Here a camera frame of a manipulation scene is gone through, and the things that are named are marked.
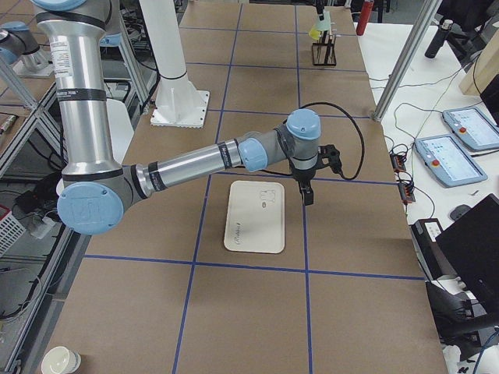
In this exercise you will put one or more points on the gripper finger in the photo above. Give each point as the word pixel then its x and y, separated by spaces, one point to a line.
pixel 319 5

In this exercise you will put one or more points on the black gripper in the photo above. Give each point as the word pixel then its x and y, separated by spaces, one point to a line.
pixel 303 176

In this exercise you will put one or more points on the light green cup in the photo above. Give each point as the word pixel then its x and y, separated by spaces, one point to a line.
pixel 323 22

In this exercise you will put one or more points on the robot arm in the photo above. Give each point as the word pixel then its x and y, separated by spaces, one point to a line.
pixel 97 189

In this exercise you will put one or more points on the yellow cup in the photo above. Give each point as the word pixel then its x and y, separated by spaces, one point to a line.
pixel 314 33

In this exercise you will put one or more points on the cream rabbit tray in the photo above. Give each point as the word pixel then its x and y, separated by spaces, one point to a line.
pixel 255 219

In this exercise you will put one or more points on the white paper cup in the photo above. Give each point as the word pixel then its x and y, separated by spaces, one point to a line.
pixel 60 360

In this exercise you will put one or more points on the red bottle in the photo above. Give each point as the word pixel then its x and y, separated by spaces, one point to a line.
pixel 364 17

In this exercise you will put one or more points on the black thermos bottle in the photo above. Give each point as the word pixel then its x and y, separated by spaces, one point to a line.
pixel 439 38

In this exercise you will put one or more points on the near blue teach pendant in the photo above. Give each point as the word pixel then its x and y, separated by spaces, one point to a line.
pixel 449 161

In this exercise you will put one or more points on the blue teach pendant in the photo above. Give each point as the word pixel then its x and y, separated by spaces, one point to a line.
pixel 449 161
pixel 472 127

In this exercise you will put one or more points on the black computer mouse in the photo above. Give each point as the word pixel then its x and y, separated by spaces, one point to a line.
pixel 459 212

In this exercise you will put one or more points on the black laptop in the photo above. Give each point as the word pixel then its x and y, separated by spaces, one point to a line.
pixel 471 246

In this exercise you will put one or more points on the far blue teach pendant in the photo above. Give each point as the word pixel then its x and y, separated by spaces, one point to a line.
pixel 472 127

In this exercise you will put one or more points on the white plastic basket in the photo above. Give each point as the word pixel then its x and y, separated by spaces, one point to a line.
pixel 11 230

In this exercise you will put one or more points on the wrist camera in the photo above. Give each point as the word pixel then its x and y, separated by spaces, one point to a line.
pixel 329 157

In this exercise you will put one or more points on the black wire cup rack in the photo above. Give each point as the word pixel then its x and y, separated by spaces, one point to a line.
pixel 323 50

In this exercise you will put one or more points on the aluminium frame post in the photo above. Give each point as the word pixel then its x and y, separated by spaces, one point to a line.
pixel 412 43

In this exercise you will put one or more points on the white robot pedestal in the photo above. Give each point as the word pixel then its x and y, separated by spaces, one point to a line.
pixel 178 102

